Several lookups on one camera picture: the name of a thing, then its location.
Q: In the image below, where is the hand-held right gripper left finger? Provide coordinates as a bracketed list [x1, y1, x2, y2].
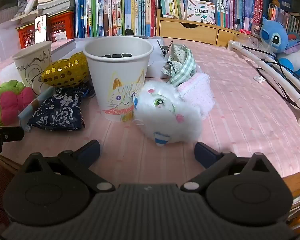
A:
[17, 139, 116, 193]

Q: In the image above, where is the white printed carton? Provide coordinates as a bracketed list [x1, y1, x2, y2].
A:
[186, 0, 215, 25]

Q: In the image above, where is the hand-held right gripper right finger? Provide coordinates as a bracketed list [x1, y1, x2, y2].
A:
[180, 142, 280, 193]

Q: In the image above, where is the green checked cloth hat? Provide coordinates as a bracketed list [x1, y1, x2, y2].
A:
[161, 44, 197, 87]

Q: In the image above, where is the white fluffy plush toy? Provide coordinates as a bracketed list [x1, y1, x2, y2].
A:
[132, 79, 203, 147]

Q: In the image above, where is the navy floral cloth pouch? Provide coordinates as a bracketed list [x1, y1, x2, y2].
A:
[27, 82, 95, 132]

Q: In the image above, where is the pink tablecloth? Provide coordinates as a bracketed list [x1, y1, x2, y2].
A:
[0, 37, 300, 188]

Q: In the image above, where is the red plastic crate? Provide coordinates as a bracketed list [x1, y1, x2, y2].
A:
[17, 11, 75, 49]

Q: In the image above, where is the green and pink plush toy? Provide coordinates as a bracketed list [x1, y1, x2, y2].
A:
[0, 80, 37, 127]

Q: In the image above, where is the yellow cloth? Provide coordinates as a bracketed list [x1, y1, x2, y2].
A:
[41, 52, 90, 88]

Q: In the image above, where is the pale pink knitted cloth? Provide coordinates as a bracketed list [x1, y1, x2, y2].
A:
[177, 73, 215, 119]

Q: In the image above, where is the paper cup with line doodle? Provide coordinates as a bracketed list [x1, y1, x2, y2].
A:
[12, 40, 53, 95]

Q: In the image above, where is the blue big-eared plush toy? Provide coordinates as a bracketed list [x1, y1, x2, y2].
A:
[259, 17, 300, 78]

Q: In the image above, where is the black cable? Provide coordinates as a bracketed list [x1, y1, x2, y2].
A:
[241, 45, 300, 108]

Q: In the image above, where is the stack of flat books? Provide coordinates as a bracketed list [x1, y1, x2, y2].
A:
[11, 0, 77, 22]

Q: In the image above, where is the wooden drawer organizer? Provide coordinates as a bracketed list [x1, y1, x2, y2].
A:
[156, 9, 245, 47]

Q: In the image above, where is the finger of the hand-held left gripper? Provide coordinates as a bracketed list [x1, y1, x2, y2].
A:
[0, 126, 25, 153]

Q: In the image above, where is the black binder clip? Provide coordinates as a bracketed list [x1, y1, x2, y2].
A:
[157, 40, 173, 58]

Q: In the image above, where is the grey plush toy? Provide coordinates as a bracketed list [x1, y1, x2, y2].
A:
[14, 0, 32, 18]

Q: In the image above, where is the smartphone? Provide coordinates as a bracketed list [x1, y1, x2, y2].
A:
[34, 14, 48, 45]

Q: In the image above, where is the paper cup with cat drawing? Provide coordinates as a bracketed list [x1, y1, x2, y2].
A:
[83, 35, 154, 122]

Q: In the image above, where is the row of upright books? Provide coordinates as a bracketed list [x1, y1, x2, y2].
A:
[75, 0, 300, 38]

